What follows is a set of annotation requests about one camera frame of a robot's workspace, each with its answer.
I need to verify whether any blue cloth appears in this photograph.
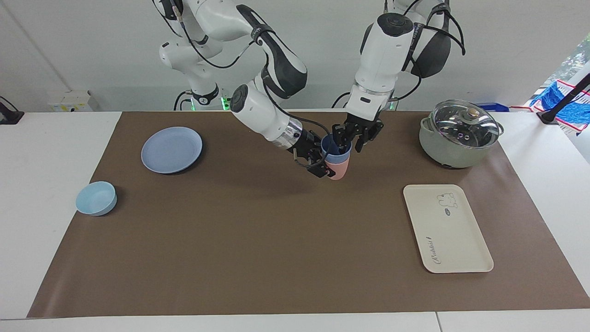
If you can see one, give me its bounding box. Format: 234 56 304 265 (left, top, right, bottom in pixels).
525 79 590 134

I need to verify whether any pale green cooking pot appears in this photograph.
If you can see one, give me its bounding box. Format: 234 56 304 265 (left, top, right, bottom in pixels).
419 100 504 169

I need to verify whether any white box yellow label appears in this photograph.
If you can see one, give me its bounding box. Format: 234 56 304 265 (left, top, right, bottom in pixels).
47 90 99 113

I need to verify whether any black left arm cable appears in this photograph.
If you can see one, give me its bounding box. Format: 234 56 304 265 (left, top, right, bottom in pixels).
385 0 466 100

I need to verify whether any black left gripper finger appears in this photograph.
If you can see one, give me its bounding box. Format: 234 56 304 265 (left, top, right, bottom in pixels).
354 122 384 153
333 124 351 155

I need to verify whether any brown table mat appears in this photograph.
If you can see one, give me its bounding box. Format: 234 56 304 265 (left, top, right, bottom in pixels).
27 111 590 319

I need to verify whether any black clamp mount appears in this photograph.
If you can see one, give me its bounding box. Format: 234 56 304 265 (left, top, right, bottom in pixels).
0 96 24 125

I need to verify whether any black stand pole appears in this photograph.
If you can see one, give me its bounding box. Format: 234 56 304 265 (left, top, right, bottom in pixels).
537 74 590 125

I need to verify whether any light blue bowl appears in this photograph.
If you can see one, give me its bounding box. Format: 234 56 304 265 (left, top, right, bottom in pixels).
76 181 118 216

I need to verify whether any cream rabbit print tray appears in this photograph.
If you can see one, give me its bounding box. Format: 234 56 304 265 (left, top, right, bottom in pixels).
403 184 494 274

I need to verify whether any blue plastic cup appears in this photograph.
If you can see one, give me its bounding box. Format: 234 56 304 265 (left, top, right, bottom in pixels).
321 134 352 165

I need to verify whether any blue round plate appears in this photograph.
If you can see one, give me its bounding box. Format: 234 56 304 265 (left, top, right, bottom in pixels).
141 127 203 175

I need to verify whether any pink plastic cup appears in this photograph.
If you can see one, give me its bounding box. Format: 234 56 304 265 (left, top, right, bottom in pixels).
325 154 351 180

